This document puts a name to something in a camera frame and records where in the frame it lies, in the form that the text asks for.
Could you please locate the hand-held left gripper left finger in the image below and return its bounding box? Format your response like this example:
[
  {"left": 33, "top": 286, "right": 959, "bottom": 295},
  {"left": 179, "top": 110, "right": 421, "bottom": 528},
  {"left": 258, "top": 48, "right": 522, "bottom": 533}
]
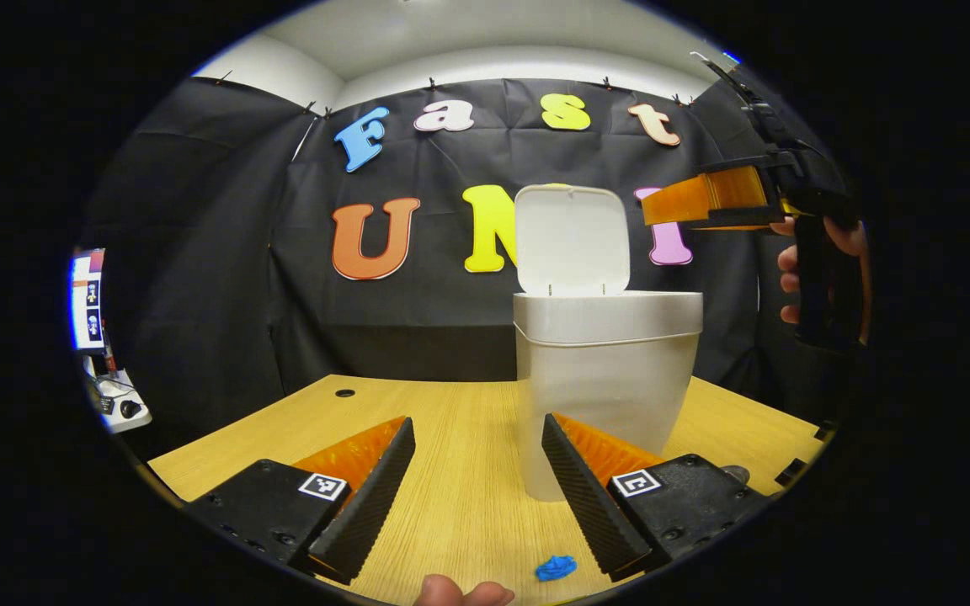
[{"left": 184, "top": 416, "right": 417, "bottom": 587}]

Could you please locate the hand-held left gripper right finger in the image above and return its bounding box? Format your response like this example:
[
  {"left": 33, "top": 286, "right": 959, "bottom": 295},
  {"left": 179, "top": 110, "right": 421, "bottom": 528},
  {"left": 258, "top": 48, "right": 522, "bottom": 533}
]
[{"left": 541, "top": 412, "right": 770, "bottom": 583}]

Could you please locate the white desktop garbage bin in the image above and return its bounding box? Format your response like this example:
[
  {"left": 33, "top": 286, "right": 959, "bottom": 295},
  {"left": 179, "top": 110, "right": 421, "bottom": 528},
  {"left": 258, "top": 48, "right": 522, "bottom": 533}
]
[{"left": 513, "top": 183, "right": 704, "bottom": 503}]

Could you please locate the wooden desktop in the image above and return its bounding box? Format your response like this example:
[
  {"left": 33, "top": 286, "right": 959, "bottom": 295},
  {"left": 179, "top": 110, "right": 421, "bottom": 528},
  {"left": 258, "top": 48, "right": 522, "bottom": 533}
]
[{"left": 147, "top": 375, "right": 827, "bottom": 606}]

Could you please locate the black backdrop cloth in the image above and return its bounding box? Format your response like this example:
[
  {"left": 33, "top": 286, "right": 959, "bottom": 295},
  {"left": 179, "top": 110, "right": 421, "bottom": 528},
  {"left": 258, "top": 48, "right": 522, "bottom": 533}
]
[{"left": 72, "top": 50, "right": 873, "bottom": 460}]

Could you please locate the white side desk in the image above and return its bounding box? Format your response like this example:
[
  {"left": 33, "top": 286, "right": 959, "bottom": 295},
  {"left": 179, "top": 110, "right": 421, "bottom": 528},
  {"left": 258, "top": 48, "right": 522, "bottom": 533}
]
[{"left": 81, "top": 349, "right": 153, "bottom": 434}]

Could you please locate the computer monitor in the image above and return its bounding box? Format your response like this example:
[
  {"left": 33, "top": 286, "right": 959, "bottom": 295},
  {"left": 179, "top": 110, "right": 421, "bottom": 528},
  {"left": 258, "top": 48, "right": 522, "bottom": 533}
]
[{"left": 70, "top": 248, "right": 109, "bottom": 354}]

